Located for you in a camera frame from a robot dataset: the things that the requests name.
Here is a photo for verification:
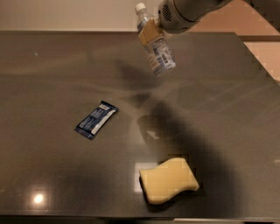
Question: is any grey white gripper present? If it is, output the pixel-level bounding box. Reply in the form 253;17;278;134
137;0;198;46

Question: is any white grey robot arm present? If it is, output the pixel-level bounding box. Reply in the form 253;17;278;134
135;0;280;45

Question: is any yellow curved sponge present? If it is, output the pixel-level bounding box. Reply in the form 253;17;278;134
139;157;200;205

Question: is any blue snack wrapper packet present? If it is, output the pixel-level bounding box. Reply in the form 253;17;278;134
75;101;119;140

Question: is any clear plastic water bottle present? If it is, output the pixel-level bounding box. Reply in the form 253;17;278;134
135;3;176;76

